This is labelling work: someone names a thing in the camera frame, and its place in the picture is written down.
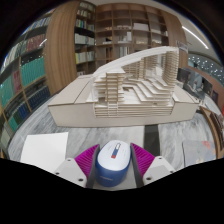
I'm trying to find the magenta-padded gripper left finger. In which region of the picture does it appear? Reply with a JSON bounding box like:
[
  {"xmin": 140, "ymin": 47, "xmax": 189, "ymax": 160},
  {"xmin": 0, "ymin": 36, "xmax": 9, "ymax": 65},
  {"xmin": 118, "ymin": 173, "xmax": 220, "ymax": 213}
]
[{"xmin": 53, "ymin": 143, "xmax": 101, "ymax": 189}]

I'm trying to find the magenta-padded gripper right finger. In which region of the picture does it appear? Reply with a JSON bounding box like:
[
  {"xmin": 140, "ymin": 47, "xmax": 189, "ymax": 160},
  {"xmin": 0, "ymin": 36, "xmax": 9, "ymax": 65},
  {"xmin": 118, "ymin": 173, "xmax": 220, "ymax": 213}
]
[{"xmin": 129, "ymin": 142, "xmax": 176, "ymax": 188}]

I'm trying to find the white and blue computer mouse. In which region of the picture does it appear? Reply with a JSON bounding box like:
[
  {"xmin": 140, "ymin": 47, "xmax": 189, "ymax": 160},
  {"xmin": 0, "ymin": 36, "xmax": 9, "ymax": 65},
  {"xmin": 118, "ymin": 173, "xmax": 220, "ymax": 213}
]
[{"xmin": 95, "ymin": 139, "xmax": 132, "ymax": 188}]

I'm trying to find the grey printed mouse pad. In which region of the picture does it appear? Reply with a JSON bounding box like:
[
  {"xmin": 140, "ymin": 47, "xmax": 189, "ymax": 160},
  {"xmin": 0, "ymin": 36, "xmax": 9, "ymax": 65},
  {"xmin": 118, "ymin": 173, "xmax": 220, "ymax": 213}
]
[{"xmin": 181, "ymin": 139, "xmax": 218, "ymax": 168}]

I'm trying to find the white paper sheet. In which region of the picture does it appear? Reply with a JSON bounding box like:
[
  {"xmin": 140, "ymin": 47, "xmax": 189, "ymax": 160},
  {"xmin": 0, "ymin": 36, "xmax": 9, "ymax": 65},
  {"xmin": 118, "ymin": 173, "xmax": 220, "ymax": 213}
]
[{"xmin": 19, "ymin": 131, "xmax": 70, "ymax": 174}]

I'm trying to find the curved wooden base board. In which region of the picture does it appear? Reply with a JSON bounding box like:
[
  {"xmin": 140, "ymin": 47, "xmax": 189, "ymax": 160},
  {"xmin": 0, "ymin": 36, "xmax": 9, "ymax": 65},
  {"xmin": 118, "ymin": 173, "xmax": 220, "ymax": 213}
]
[{"xmin": 199, "ymin": 106, "xmax": 224, "ymax": 158}]

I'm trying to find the white layered architectural model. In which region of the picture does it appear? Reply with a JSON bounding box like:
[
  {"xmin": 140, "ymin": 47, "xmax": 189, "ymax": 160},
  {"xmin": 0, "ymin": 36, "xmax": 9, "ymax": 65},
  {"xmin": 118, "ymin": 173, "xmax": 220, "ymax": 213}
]
[{"xmin": 47, "ymin": 45, "xmax": 200, "ymax": 128}]

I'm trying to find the dark grey building model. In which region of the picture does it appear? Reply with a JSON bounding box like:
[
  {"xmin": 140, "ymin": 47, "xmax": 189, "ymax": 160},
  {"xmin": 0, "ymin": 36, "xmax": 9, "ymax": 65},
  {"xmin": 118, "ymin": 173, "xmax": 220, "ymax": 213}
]
[{"xmin": 176, "ymin": 67, "xmax": 214, "ymax": 102}]

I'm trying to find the curved bookshelf with books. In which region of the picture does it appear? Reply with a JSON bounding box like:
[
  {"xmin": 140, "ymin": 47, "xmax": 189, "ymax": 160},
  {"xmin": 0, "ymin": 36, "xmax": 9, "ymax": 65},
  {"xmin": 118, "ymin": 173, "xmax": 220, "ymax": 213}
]
[{"xmin": 0, "ymin": 13, "xmax": 56, "ymax": 158}]

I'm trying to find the group of small ceiling lights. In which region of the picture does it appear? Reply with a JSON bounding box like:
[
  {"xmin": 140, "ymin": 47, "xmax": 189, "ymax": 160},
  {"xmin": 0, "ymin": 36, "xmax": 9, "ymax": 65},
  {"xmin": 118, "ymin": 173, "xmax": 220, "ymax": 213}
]
[{"xmin": 188, "ymin": 54, "xmax": 222, "ymax": 75}]

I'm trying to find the long ceiling light strip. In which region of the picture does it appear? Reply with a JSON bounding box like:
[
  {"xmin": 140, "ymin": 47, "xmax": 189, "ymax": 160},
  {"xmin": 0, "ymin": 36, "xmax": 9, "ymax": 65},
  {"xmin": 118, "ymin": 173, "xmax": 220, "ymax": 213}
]
[{"xmin": 181, "ymin": 25, "xmax": 210, "ymax": 50}]

